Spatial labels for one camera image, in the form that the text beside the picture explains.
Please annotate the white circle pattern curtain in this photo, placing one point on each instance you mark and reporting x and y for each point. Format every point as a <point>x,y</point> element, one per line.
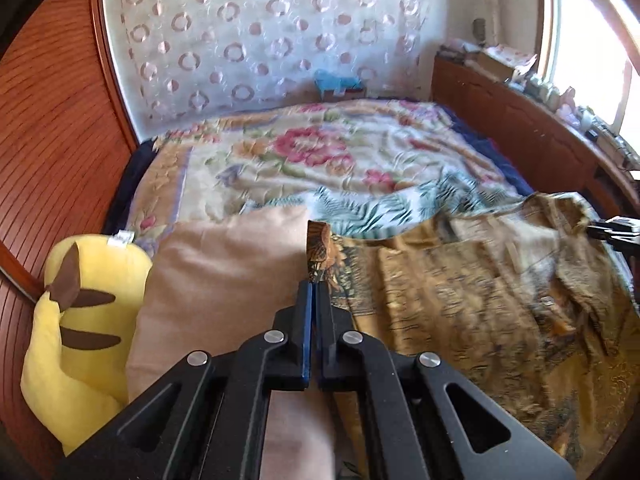
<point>179,61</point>

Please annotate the cardboard box on cabinet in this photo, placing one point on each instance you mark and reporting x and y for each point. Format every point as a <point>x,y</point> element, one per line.
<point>505,63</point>

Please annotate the wooden louvered wardrobe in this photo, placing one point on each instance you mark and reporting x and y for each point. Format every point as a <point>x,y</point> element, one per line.
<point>65,141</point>

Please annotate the blue item on box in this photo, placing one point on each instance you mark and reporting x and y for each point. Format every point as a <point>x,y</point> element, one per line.
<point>333,88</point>

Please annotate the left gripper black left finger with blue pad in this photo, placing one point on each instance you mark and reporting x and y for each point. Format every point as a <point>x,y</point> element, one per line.
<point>206,417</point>

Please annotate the palm leaf bed sheet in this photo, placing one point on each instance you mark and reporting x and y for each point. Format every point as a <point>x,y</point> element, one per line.
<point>368,217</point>

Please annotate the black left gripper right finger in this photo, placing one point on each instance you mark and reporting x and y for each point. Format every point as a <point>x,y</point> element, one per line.
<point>421,418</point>

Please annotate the golden patterned garment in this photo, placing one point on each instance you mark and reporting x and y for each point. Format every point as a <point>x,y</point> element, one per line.
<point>537,314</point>

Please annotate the yellow plush toy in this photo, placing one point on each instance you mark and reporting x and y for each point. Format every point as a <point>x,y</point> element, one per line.
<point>73,376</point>

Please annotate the wooden sideboard cabinet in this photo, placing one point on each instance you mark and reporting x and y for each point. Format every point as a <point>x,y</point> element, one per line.
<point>550,156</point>

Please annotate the floral quilt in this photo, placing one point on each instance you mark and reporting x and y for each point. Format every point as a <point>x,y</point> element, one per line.
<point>224,166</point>

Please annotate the beige pillow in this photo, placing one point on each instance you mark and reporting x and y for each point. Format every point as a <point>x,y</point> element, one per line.
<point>211,287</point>

